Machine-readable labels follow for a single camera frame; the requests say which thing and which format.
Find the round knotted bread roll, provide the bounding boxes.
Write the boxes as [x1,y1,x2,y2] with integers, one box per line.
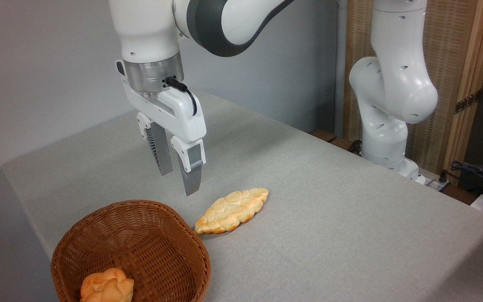
[80,268,135,302]

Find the brown woven wicker basket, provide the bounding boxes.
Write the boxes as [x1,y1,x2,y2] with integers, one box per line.
[51,200,211,302]

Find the brown wooden block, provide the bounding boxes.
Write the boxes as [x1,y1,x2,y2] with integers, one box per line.
[309,129,353,152]

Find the wooden woven folding screen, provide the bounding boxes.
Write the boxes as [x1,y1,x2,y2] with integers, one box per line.
[343,0,483,185]

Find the long braided bread loaf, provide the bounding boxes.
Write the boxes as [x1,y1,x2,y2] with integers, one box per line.
[194,187,269,234]

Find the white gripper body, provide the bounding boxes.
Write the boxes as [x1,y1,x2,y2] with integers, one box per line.
[122,80,207,144]

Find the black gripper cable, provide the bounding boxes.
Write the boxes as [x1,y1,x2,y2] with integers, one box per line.
[165,77,198,116]

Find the black cable bundle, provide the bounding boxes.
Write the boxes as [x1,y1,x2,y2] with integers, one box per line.
[443,161,483,191]

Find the grey tablecloth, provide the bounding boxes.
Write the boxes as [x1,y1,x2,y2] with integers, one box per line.
[2,90,483,302]

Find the metal screen hinge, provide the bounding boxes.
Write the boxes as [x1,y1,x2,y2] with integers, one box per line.
[454,90,482,115]

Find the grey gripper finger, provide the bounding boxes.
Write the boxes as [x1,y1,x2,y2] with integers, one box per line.
[136,112,174,176]
[170,136,207,197]

